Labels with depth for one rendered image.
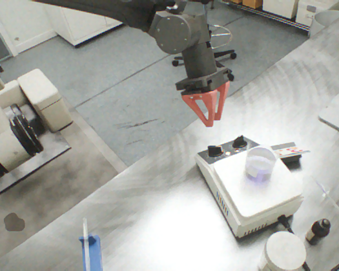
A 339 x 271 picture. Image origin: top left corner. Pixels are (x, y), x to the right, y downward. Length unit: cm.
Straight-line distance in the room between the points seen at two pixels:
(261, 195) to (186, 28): 29
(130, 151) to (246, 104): 104
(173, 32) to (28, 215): 94
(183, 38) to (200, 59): 8
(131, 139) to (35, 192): 74
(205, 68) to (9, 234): 96
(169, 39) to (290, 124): 41
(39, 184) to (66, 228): 65
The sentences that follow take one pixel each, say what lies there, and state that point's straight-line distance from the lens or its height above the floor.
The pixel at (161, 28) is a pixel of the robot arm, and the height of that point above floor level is 106.
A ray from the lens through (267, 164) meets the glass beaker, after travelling 42.
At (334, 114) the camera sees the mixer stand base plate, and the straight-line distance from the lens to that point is 75.
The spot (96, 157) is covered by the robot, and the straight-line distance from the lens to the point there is 119.
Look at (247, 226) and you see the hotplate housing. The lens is 46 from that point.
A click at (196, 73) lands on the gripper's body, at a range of 48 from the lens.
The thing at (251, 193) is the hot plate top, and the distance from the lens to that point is 46.
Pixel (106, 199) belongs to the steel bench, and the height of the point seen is 75.
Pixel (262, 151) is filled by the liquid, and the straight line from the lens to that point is 46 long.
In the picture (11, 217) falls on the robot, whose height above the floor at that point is 37.
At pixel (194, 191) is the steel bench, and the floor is 75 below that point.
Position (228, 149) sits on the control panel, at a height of 80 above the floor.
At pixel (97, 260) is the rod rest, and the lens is 53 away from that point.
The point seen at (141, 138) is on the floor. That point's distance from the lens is 169.
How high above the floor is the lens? 123
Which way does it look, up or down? 48 degrees down
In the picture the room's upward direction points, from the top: 9 degrees counter-clockwise
